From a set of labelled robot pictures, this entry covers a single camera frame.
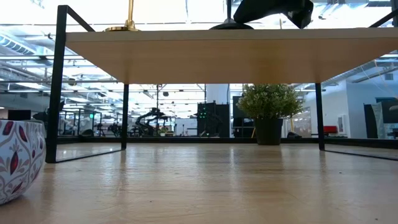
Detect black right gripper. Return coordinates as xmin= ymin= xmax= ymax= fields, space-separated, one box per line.
xmin=233 ymin=0 xmax=314 ymax=29

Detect black candlestick holder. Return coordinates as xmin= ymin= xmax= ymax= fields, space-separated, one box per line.
xmin=209 ymin=0 xmax=254 ymax=30

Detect wooden riser shelf black legs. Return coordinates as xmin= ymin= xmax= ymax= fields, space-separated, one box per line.
xmin=45 ymin=4 xmax=398 ymax=164

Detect gold candlestick holder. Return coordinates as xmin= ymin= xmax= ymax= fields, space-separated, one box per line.
xmin=104 ymin=0 xmax=141 ymax=32

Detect patterned bowl candle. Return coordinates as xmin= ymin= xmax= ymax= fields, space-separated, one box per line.
xmin=0 ymin=119 xmax=47 ymax=205

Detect green potted plant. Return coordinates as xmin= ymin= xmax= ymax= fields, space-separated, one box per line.
xmin=236 ymin=83 xmax=304 ymax=146

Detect black rack green lights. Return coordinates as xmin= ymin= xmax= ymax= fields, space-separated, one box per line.
xmin=197 ymin=101 xmax=231 ymax=138

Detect black background robot arms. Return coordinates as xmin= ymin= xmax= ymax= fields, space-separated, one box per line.
xmin=135 ymin=108 xmax=170 ymax=138

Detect dark background monitor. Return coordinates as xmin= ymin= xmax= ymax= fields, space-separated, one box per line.
xmin=7 ymin=109 xmax=32 ymax=121

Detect wall picture frame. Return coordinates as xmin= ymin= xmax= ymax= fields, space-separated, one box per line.
xmin=337 ymin=114 xmax=348 ymax=135

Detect black aluminium table frame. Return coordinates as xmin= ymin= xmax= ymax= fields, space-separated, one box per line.
xmin=45 ymin=136 xmax=398 ymax=149

